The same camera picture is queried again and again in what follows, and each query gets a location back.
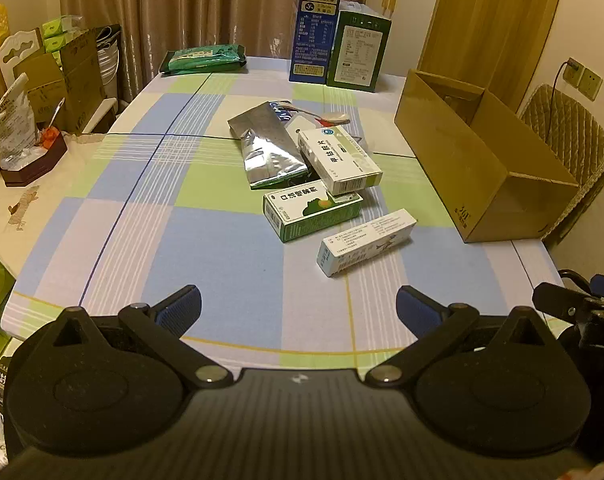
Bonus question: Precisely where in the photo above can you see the tall blue milk carton box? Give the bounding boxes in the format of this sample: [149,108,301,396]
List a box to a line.
[288,0,343,85]

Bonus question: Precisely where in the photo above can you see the white square box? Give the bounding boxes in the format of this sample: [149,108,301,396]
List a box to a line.
[284,115,323,136]

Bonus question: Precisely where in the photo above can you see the dark green milk carton box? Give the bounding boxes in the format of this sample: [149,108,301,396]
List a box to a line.
[326,9,393,93]

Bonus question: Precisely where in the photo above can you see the white plastic bag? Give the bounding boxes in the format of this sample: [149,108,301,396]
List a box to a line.
[339,0,377,16]

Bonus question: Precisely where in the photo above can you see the stacked white buckets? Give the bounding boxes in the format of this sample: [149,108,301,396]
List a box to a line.
[96,35,120,88]

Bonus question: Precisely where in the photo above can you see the white cardboard hanger flap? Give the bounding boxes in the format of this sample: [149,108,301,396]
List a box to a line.
[0,29,45,91]

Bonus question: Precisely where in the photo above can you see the crumpled white foil bag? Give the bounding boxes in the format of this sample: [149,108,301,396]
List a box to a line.
[0,72,37,171]

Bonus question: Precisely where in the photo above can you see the green tissue packs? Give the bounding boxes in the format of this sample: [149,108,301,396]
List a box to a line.
[42,15,85,53]

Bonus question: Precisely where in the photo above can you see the large cardboard box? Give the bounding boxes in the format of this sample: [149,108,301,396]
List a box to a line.
[394,69,580,244]

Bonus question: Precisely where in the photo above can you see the black power cable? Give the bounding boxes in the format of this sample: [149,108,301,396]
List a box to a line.
[549,60,572,126]

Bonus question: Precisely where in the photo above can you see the green wet wipes pack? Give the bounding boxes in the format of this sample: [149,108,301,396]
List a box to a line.
[161,44,247,76]

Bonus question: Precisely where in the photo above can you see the small brown cardboard box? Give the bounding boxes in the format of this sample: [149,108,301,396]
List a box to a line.
[13,52,67,126]

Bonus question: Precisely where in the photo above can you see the wall socket plate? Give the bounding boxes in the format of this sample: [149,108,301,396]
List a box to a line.
[563,57,584,86]
[580,66,604,101]

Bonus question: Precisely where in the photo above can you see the long white medicine box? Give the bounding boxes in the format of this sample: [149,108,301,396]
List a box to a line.
[316,208,417,277]

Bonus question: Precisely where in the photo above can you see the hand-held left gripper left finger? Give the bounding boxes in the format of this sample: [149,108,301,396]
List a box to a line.
[52,284,233,389]

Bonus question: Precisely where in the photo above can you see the beige curtain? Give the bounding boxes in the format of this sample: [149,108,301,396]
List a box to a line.
[59,0,373,106]

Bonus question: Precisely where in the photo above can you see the cream plastic spoon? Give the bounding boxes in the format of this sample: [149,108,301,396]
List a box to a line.
[287,105,351,126]

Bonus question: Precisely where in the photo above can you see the dark wooden box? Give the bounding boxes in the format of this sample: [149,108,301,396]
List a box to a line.
[0,132,69,188]

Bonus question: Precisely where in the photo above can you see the quilted chair back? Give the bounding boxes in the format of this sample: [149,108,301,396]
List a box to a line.
[519,82,604,241]

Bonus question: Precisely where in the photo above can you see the cream tablecloth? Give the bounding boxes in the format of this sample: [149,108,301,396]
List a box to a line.
[0,132,108,281]

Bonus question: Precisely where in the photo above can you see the white medicine box green stripe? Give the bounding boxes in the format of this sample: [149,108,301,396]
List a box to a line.
[297,125,383,197]

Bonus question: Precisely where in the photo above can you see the silver foil pouch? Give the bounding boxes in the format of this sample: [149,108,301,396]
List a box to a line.
[227,101,310,191]

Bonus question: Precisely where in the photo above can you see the big brown cardboard box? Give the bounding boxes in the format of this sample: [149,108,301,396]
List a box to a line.
[54,24,123,135]

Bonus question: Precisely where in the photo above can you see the metal spoon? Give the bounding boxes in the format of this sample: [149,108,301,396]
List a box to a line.
[47,97,66,133]

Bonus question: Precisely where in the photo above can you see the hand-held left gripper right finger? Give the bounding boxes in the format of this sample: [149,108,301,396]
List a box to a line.
[364,284,557,389]

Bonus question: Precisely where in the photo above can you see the green and white medicine box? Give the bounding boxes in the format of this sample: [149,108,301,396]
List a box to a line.
[262,187,364,244]

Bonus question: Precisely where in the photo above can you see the checked cloth desktop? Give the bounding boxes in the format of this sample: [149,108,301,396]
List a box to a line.
[12,55,565,368]

